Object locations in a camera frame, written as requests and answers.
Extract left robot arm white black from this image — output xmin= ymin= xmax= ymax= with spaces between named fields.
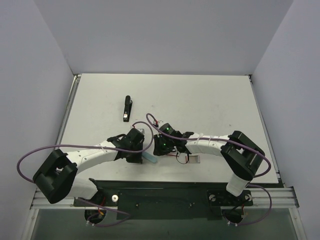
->
xmin=32 ymin=128 xmax=145 ymax=206

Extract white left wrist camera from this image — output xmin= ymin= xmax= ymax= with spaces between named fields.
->
xmin=137 ymin=128 xmax=145 ymax=135

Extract open staple box tray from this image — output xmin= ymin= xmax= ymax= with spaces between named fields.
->
xmin=186 ymin=155 xmax=201 ymax=164

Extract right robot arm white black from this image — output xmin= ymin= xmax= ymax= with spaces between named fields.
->
xmin=153 ymin=127 xmax=265 ymax=205

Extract black stapler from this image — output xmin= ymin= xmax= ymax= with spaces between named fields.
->
xmin=122 ymin=95 xmax=133 ymax=122

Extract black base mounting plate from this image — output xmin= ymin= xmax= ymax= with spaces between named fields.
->
xmin=88 ymin=180 xmax=253 ymax=220

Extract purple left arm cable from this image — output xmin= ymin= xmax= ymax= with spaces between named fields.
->
xmin=16 ymin=121 xmax=155 ymax=183

